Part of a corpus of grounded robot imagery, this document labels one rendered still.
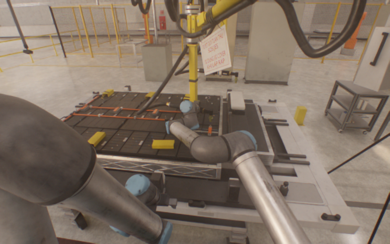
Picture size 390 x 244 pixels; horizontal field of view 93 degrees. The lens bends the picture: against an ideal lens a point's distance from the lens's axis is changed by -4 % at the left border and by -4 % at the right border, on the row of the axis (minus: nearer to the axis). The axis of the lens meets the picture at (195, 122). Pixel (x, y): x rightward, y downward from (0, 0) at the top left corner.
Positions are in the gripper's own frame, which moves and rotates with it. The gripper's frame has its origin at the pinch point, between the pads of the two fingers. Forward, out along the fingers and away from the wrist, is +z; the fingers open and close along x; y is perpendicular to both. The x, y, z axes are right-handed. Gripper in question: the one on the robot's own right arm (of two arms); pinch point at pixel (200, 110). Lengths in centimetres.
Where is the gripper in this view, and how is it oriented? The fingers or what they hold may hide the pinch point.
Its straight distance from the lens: 166.4
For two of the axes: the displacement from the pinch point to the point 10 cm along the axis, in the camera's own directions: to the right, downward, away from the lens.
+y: 9.2, 1.9, -3.4
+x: 1.9, -9.8, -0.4
